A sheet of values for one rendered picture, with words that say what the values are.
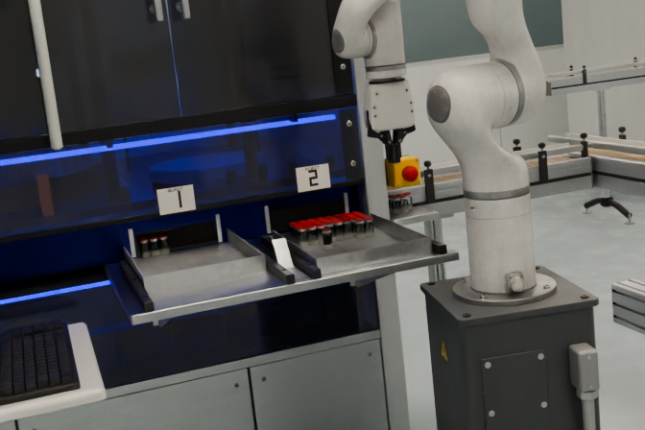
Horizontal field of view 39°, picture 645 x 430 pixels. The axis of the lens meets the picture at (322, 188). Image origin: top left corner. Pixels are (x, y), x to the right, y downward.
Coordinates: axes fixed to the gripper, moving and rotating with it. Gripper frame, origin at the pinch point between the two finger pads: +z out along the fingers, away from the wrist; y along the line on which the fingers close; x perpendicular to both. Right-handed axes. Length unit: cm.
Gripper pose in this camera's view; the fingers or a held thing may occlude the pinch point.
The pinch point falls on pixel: (394, 153)
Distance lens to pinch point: 192.0
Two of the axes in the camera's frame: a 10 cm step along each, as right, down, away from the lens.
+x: 3.3, 1.3, -9.4
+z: 1.1, 9.8, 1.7
